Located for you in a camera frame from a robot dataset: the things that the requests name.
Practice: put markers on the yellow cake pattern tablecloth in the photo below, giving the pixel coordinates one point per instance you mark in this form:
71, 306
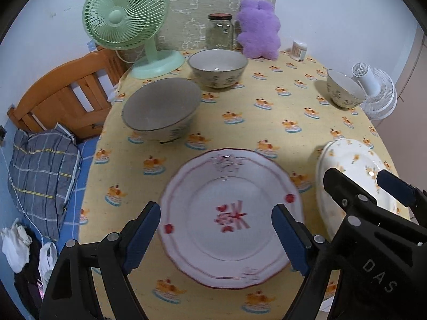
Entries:
279, 109

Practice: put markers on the white plastic bag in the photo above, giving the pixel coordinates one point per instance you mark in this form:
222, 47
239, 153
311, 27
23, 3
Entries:
47, 259

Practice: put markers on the medium white floral bowl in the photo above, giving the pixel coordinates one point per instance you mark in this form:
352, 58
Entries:
217, 68

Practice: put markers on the white crumpled cloth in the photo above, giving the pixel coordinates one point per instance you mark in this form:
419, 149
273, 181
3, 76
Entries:
16, 246

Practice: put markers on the beige door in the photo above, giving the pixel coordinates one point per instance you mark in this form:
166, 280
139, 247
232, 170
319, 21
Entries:
404, 131

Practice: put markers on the glass jar red lid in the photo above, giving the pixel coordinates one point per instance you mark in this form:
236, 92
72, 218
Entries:
219, 32

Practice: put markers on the large white floral bowl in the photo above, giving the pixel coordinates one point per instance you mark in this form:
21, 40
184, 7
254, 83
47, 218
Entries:
162, 110

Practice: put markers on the blue checked bed sheet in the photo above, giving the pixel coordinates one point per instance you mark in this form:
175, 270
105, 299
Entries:
76, 216

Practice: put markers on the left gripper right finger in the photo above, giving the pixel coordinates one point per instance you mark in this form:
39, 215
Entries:
310, 255

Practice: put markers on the small white floral bowl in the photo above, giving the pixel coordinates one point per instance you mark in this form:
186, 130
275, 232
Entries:
344, 92

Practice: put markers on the green cartoon wall mat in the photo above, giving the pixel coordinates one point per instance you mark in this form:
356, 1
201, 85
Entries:
187, 20

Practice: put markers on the wooden bed headboard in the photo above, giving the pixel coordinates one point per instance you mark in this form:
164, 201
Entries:
70, 94

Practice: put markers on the cotton swab container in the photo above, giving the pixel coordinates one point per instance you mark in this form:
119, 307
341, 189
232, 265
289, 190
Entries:
298, 50

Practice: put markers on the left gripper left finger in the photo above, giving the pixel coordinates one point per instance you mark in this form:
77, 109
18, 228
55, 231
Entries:
71, 292

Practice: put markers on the white plate red pattern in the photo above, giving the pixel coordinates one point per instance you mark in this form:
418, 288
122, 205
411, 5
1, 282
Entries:
216, 218

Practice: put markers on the white plate orange flowers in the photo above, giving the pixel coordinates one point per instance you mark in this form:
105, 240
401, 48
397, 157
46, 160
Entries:
359, 163

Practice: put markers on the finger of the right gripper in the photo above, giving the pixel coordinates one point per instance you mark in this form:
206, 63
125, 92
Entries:
349, 196
406, 194

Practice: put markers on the purple plush toy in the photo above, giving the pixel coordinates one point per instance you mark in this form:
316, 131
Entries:
259, 29

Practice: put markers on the blue plaid pillow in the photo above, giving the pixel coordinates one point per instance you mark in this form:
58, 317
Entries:
42, 173

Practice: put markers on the white desk fan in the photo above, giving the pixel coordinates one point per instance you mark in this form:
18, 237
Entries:
381, 94

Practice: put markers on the green desk fan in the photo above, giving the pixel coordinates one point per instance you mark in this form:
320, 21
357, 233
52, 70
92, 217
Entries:
127, 24

